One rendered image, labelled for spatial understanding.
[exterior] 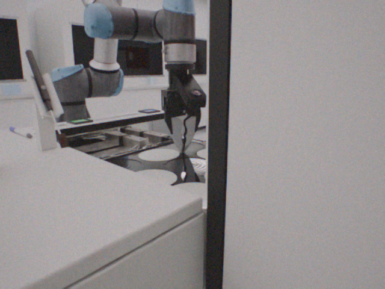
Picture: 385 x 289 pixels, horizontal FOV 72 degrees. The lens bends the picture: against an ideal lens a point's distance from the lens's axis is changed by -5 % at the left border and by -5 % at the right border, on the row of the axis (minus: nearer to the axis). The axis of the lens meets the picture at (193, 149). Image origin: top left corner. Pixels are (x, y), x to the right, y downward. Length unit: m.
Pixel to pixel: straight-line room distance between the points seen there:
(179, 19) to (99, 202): 0.46
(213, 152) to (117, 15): 0.48
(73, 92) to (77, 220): 0.86
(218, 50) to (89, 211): 0.20
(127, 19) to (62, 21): 3.26
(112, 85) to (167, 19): 0.54
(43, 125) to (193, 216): 0.33
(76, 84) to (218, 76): 0.88
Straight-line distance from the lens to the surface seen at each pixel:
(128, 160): 0.66
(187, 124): 0.67
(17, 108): 3.46
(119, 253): 0.25
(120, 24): 0.69
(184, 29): 0.66
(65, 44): 3.92
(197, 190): 0.48
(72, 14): 4.02
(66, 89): 1.10
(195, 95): 0.59
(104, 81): 1.13
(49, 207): 0.32
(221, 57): 0.26
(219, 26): 0.27
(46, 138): 0.54
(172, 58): 0.65
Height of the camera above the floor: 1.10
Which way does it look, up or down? 16 degrees down
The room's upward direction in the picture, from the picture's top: straight up
